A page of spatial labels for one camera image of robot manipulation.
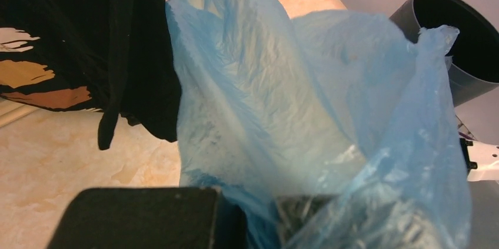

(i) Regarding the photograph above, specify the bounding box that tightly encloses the blue plastic trash bag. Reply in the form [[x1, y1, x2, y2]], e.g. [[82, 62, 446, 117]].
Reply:
[[166, 0, 471, 248]]

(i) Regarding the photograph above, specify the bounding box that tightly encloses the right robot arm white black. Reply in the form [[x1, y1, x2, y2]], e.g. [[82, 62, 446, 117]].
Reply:
[[460, 138, 498, 182]]

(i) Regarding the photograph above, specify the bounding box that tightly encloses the black round trash bin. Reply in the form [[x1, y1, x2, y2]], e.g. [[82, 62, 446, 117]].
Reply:
[[390, 0, 498, 107]]

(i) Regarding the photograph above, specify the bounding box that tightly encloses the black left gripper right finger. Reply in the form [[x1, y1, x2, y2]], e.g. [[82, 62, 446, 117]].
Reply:
[[275, 194, 345, 248]]

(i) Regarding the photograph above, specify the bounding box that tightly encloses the wooden clothes rack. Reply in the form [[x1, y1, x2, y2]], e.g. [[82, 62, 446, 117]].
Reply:
[[0, 99, 37, 127]]

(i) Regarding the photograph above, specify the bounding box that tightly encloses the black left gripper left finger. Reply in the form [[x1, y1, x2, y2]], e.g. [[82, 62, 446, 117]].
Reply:
[[48, 187, 247, 248]]

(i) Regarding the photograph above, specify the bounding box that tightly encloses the black printed t-shirt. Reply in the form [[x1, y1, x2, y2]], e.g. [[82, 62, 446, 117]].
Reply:
[[1, 0, 181, 150]]

